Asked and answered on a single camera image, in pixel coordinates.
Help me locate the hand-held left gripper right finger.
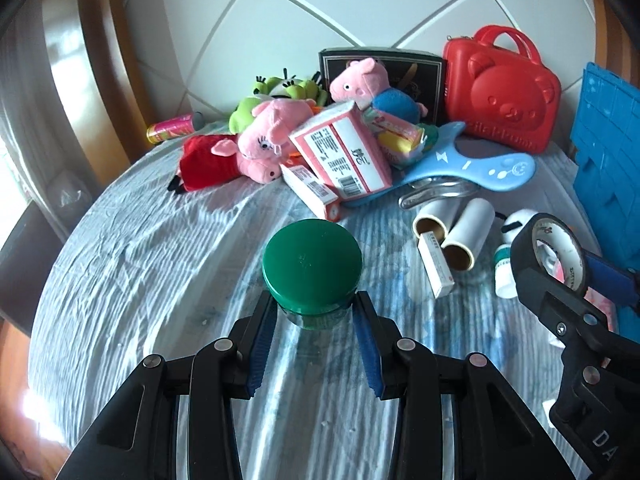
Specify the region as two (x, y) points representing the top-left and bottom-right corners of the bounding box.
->
(350, 290), (576, 480)

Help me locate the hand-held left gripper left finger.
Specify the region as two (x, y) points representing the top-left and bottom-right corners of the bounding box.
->
(62, 290), (276, 480)

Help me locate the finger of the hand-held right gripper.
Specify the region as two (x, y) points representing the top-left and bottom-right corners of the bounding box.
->
(511, 270), (640, 376)
(582, 254), (640, 307)

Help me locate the black tape roll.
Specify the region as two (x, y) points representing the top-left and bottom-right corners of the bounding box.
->
(509, 212), (592, 301)

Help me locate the green lid jar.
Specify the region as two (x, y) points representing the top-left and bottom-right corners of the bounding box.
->
(262, 220), (363, 332)

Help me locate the blue plastic storage crate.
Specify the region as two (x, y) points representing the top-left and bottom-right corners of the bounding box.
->
(570, 61), (640, 266)

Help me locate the round wooden desktop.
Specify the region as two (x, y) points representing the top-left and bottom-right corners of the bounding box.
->
(0, 317), (56, 480)

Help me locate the pink tissue pack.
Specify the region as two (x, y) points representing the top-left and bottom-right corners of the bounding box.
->
(582, 285), (621, 333)

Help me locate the white bottle green label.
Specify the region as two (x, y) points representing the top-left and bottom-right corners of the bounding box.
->
(494, 244), (518, 298)

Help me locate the thin white box red end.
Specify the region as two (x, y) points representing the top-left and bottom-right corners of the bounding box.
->
(418, 230), (456, 300)

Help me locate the white paper roll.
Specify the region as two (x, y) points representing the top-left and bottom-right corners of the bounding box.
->
(442, 197), (496, 271)
(412, 200), (468, 241)

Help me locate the striped grey tablecloth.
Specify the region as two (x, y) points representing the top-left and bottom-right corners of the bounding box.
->
(27, 110), (616, 480)

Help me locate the light blue plastic gadget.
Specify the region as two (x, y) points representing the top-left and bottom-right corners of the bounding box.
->
(345, 120), (536, 208)

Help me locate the small red white box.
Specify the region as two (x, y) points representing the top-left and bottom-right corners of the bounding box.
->
(280, 160), (346, 223)

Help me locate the pink pig plush red dress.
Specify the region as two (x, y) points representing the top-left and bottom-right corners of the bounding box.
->
(167, 97), (321, 193)

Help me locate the large pink white box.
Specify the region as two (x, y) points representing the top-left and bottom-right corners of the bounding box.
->
(289, 101), (393, 203)

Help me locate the red bear-face carry case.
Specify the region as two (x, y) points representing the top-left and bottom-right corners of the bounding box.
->
(442, 25), (562, 155)

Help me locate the colourful snack packet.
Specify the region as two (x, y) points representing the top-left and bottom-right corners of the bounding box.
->
(362, 107), (426, 168)

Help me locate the pink yellow can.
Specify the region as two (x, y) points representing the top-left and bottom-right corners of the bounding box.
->
(146, 112), (205, 146)

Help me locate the lime green plush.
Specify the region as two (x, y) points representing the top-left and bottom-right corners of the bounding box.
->
(229, 95), (266, 133)

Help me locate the pink pig plush blue shirt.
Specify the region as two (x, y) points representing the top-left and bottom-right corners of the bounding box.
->
(329, 57), (430, 123)

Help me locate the dark green frog plush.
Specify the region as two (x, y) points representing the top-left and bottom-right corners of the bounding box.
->
(250, 67), (328, 106)

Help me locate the black gift box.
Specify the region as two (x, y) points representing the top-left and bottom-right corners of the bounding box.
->
(318, 47), (447, 126)

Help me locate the clear plastic handle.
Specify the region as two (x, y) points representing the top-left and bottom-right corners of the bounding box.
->
(398, 179), (476, 209)

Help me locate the wooden door frame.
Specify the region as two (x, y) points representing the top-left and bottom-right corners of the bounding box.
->
(590, 0), (640, 91)

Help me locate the wooden wall trim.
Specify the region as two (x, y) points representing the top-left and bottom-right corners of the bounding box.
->
(75, 0), (168, 161)

